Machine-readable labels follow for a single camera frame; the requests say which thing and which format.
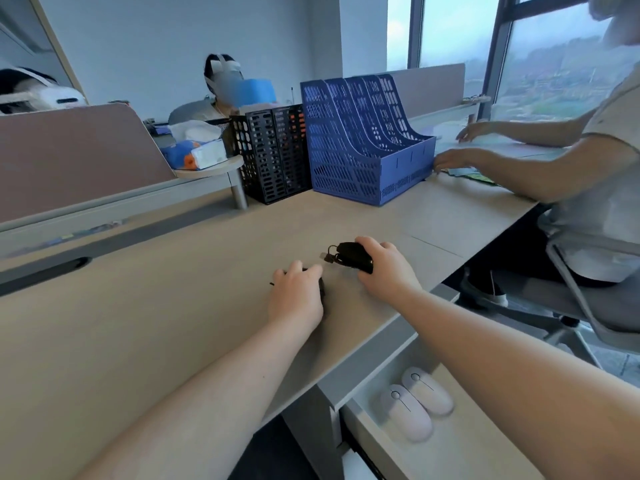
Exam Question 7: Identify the person's left hand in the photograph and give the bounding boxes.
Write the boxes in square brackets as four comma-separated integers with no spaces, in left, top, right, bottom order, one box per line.
[267,261,326,336]

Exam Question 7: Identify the person's right hand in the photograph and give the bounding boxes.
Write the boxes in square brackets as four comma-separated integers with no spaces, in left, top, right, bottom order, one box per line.
[354,236,424,308]

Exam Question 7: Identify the black computer mouse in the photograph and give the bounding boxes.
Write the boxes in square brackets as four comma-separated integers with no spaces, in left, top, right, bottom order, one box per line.
[269,267,327,300]

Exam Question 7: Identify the black mouse with cable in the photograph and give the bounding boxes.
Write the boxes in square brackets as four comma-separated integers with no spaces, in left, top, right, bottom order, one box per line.
[320,242,375,275]

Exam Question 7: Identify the person's left forearm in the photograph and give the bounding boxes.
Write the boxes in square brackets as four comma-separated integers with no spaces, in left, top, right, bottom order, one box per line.
[75,315,323,480]

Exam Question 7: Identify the person's right forearm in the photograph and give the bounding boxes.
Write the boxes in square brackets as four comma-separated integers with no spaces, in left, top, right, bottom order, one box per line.
[397,287,640,480]

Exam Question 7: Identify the blue plastic file organizer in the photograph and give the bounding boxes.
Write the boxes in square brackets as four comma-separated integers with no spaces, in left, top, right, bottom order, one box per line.
[300,74,437,207]

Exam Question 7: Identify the green papers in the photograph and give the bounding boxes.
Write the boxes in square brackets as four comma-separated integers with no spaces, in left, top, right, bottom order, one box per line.
[446,167,497,186]

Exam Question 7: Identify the black plastic file organizer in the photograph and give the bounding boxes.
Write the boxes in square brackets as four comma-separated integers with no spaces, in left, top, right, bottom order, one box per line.
[229,104,314,205]

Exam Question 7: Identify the small desk shelf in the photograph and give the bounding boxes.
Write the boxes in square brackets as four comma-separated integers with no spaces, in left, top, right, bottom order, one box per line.
[172,155,249,211]

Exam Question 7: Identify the white computer mouse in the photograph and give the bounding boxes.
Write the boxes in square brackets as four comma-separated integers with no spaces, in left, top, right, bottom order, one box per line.
[401,367,455,417]
[379,384,434,443]

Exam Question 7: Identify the grey desk partition panel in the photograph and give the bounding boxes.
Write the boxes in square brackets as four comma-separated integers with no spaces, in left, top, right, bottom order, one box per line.
[389,63,467,119]

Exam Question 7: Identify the tissue pack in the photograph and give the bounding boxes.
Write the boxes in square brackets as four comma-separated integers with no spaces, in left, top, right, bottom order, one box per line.
[160,120,229,171]

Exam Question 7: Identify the grey desk drawer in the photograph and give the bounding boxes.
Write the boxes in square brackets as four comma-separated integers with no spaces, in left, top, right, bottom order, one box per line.
[340,335,547,480]

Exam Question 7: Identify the white headset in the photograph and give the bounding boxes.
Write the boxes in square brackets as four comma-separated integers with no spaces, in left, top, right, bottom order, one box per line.
[203,54,246,97]

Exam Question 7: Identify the grey office chair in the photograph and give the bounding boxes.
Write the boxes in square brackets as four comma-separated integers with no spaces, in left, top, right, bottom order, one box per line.
[530,230,640,370]

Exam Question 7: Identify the brown desk partition panel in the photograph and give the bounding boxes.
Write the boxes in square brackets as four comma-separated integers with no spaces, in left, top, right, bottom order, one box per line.
[0,103,179,226]

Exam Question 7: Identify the dark window frame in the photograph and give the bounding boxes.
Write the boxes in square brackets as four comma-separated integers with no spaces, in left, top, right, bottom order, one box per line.
[407,0,591,121]

